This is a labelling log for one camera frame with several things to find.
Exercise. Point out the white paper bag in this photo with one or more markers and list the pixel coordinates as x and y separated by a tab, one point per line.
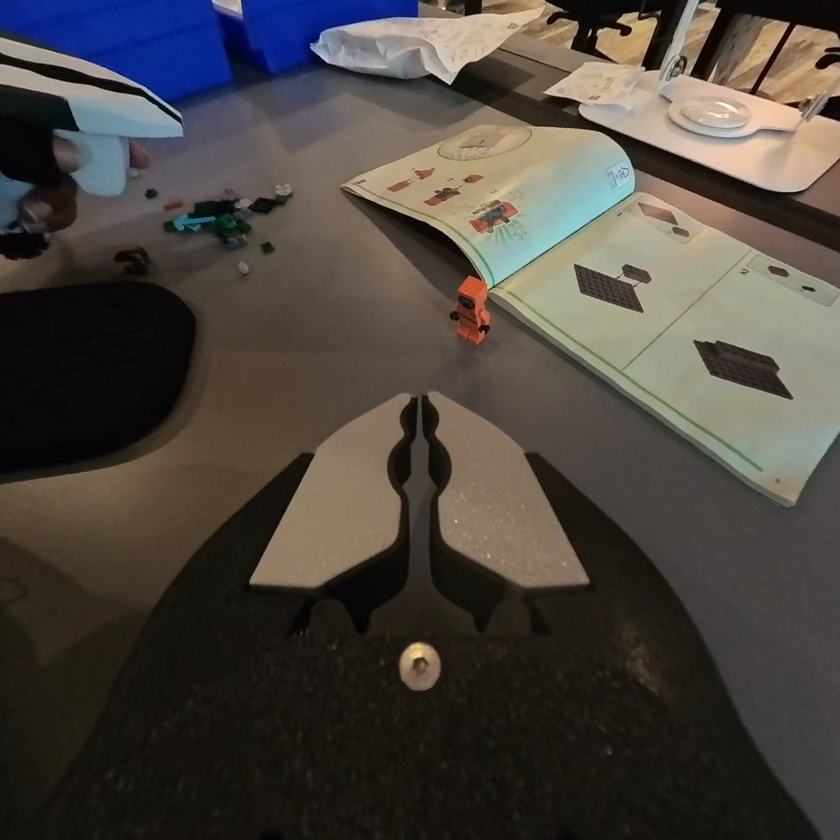
420	46

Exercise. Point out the pile of toy bricks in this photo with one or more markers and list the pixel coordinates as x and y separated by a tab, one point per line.
223	223

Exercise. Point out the white paper leaflet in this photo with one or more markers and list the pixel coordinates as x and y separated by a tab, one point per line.
597	82

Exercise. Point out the teal toy sword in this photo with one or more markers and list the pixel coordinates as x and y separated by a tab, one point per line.
190	223

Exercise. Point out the small brown toy brick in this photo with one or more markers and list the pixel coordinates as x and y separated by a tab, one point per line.
171	204

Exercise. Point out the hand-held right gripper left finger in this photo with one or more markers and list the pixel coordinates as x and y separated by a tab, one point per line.
335	525

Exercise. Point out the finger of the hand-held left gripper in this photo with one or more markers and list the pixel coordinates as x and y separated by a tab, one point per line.
40	53
92	116

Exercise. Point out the white instruction booklet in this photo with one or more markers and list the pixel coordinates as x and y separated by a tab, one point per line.
578	210

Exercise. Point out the orange toy brick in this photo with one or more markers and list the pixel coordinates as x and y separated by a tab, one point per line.
473	324

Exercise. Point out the black office chair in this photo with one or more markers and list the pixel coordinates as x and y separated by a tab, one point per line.
597	20

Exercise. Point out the person's left hand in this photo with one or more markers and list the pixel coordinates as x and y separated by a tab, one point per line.
53	204

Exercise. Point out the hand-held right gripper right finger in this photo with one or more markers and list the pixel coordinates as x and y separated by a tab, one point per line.
505	525

